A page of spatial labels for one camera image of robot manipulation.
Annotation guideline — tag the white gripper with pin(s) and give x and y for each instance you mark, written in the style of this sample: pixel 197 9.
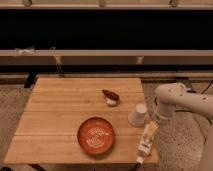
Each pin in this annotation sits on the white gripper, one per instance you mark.
pixel 163 115

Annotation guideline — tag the orange ceramic bowl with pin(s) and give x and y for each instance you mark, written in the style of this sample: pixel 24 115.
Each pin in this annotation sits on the orange ceramic bowl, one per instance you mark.
pixel 96 136

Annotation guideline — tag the wooden table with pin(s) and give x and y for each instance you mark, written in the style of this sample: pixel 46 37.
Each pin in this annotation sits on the wooden table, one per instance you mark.
pixel 47 130

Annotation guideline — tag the white paper cup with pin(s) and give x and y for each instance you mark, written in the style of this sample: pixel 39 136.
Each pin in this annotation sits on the white paper cup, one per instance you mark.
pixel 137 117

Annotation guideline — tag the clear plastic bottle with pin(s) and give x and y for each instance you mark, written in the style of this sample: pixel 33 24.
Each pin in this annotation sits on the clear plastic bottle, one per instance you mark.
pixel 146 141

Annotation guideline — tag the white garlic toy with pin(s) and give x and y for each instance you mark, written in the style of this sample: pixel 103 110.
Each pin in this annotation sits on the white garlic toy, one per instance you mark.
pixel 111 103

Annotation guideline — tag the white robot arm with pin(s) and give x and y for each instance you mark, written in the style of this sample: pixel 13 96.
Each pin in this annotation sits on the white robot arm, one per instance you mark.
pixel 175 94

